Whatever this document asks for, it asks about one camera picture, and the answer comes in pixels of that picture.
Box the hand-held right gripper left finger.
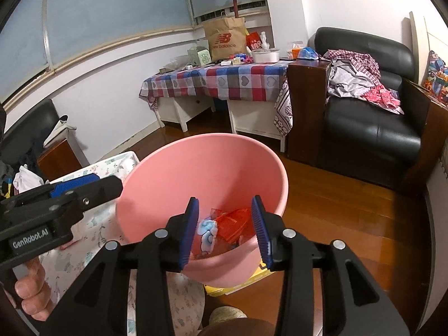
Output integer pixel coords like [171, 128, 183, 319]
[52, 197, 200, 336]

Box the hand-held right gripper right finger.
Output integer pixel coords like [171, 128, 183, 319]
[251, 195, 410, 336]

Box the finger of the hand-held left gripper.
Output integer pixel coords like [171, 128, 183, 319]
[50, 173, 124, 215]

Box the blue white wrapper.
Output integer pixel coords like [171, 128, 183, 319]
[199, 218, 220, 253]

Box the red wrapper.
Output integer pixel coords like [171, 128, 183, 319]
[210, 207, 256, 244]

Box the pink plastic bucket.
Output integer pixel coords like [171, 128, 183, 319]
[115, 133, 289, 288]

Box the person's left hand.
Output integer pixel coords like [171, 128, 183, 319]
[14, 255, 54, 323]

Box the brown wooden cabinet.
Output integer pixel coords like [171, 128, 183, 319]
[37, 138, 83, 181]

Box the floral tablecloth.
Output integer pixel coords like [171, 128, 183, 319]
[38, 150, 205, 336]

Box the white crumpled cloth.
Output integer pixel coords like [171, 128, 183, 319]
[14, 166, 45, 194]

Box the white folded cloth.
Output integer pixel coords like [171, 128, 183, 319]
[44, 115, 78, 148]

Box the yellow cardboard box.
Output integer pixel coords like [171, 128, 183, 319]
[205, 261, 271, 297]

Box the black chair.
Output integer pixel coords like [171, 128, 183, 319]
[0, 98, 88, 183]

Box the white low table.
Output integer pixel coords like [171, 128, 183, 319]
[154, 96, 288, 153]

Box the dark wooden side cabinet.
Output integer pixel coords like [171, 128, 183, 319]
[287, 59, 331, 167]

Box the black leather sofa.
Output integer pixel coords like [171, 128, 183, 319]
[308, 26, 422, 190]

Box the checked tablecloth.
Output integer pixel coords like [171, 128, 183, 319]
[139, 60, 294, 136]

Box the white oval container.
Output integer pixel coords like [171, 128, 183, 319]
[251, 50, 281, 64]

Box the green tissue box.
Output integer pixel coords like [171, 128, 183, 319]
[187, 45, 211, 66]

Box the frosted window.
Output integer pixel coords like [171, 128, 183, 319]
[0, 0, 270, 102]

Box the pile of clothes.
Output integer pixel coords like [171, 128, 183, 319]
[324, 50, 405, 115]

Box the blue packet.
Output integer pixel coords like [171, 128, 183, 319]
[297, 46, 319, 60]

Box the red gift bag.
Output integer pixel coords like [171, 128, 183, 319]
[246, 32, 263, 55]

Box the dark wooden end table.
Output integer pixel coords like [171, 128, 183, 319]
[401, 77, 448, 197]

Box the brown paper bag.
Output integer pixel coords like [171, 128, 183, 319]
[204, 17, 247, 61]

